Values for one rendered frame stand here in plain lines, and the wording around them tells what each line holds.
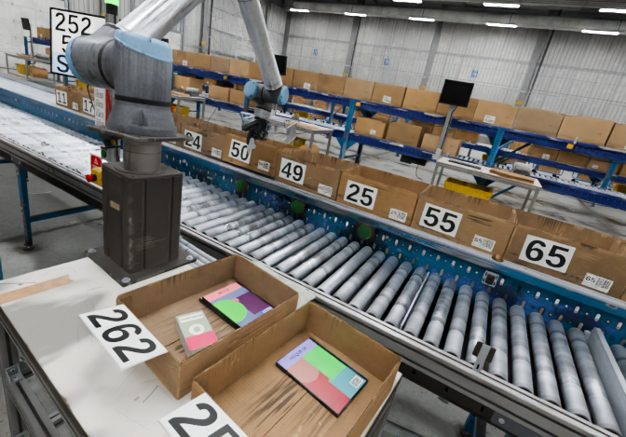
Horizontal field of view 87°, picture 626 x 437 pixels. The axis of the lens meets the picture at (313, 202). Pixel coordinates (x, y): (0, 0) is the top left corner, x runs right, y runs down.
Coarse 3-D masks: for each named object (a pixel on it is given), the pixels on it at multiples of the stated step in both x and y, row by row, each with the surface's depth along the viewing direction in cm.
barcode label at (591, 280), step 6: (588, 276) 124; (594, 276) 123; (582, 282) 125; (588, 282) 124; (594, 282) 123; (600, 282) 122; (606, 282) 121; (612, 282) 121; (594, 288) 124; (600, 288) 123; (606, 288) 122
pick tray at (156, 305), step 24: (216, 264) 104; (240, 264) 109; (144, 288) 86; (168, 288) 92; (192, 288) 99; (216, 288) 105; (264, 288) 104; (288, 288) 98; (144, 312) 89; (168, 312) 91; (288, 312) 94; (168, 336) 83; (216, 336) 86; (240, 336) 79; (168, 360) 68; (192, 360) 68; (216, 360) 75; (168, 384) 70
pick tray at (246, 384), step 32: (288, 320) 86; (320, 320) 91; (256, 352) 78; (288, 352) 85; (352, 352) 87; (384, 352) 81; (192, 384) 63; (224, 384) 72; (256, 384) 75; (288, 384) 76; (384, 384) 70; (256, 416) 68; (288, 416) 69; (320, 416) 70; (352, 416) 72
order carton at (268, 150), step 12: (228, 132) 197; (228, 144) 198; (264, 144) 186; (276, 144) 216; (288, 144) 212; (252, 156) 190; (264, 156) 186; (276, 156) 183; (252, 168) 191; (276, 168) 185
